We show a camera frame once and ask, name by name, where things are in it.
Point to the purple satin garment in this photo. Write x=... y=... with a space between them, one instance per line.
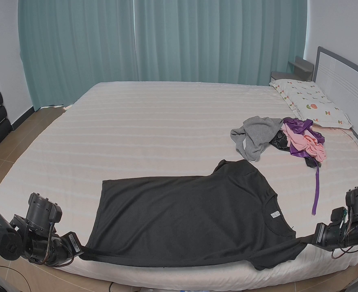
x=297 y=126

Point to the black T-shirt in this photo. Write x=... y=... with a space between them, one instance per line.
x=182 y=217

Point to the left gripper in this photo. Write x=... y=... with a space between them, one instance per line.
x=65 y=251

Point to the grey garment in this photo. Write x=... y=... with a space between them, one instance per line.
x=258 y=129

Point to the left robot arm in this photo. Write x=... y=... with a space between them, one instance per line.
x=2 y=236

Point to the pink garment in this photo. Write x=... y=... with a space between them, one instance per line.
x=314 y=151

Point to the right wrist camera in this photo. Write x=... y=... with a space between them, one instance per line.
x=338 y=214

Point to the grey bedside table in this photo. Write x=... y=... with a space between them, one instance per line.
x=300 y=64

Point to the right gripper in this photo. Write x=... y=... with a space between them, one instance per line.
x=331 y=236

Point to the bed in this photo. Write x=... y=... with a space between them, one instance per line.
x=151 y=117

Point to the white printed pillow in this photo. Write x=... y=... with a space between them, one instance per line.
x=313 y=102

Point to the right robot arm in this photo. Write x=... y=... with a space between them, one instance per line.
x=357 y=202

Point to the blue-green curtain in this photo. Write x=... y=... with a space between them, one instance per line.
x=221 y=32
x=75 y=41

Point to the black lace garment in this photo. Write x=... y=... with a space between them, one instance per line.
x=278 y=141

